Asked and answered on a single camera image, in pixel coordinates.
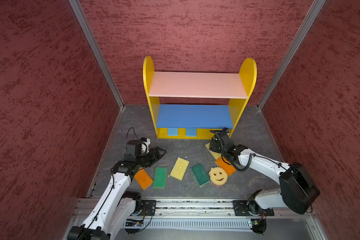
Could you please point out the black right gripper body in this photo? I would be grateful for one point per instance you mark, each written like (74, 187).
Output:
(216, 148)

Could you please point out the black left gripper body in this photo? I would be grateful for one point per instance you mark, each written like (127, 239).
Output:
(146, 159)

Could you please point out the light green sponge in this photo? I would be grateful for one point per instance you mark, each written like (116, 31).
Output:
(160, 178)

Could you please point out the blue sponge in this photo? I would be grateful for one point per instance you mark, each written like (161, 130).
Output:
(191, 132)
(172, 132)

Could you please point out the dark green scrub sponge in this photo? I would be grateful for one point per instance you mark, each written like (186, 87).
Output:
(200, 174)

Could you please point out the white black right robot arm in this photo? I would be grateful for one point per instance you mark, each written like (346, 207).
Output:
(297, 190)

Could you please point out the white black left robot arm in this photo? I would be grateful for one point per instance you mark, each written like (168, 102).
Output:
(116, 204)

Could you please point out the yellow shelf pink blue boards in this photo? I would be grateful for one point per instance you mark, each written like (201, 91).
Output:
(237, 88)

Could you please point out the orange sponge right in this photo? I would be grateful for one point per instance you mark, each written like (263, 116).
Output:
(229, 169)

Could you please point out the orange sponge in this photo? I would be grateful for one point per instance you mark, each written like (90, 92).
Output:
(143, 179)
(229, 169)

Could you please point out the orange sponge left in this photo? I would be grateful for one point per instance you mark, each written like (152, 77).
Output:
(143, 179)

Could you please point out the yellow smiley face sponge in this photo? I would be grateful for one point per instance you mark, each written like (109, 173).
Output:
(218, 176)

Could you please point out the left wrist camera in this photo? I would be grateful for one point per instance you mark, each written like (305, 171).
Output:
(145, 144)

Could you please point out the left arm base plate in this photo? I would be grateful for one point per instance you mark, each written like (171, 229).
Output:
(145, 208)

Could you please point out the aluminium rail frame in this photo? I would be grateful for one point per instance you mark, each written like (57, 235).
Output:
(200, 214)

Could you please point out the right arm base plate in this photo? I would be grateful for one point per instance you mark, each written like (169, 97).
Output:
(241, 208)

